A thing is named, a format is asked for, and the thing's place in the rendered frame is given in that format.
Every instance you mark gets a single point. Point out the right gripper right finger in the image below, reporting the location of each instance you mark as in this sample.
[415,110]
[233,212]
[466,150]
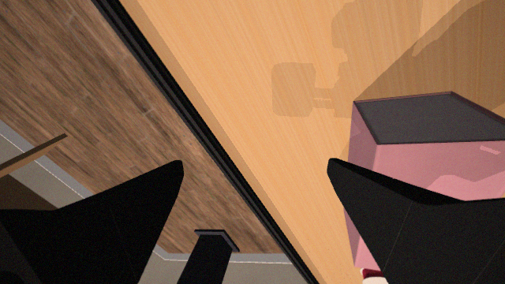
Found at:
[417,236]

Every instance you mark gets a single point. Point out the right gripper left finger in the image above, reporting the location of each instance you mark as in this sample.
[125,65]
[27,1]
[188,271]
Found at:
[106,238]

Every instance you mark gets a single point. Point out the red ribbon spool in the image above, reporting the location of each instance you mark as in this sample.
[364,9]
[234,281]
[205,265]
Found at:
[372,276]

